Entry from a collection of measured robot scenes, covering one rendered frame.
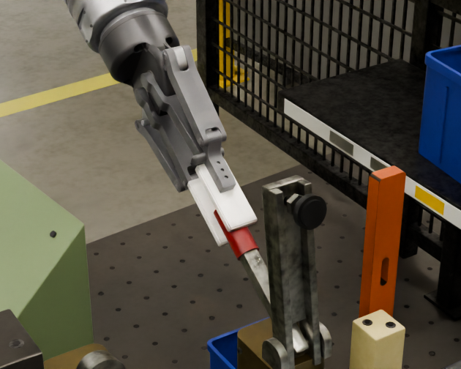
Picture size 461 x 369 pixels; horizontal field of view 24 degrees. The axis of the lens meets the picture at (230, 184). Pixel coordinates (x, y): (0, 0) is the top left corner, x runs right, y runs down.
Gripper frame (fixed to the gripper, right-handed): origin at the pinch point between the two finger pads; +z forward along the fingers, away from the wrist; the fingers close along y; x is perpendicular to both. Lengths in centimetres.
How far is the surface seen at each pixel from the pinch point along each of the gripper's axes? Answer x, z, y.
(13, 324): -22.3, 4.7, 0.2
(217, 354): 10.9, 3.4, -40.2
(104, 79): 110, -160, -241
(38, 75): 91, -173, -250
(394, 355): 8.3, 19.1, -0.2
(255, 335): -1.5, 12.0, -3.3
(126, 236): 20, -28, -72
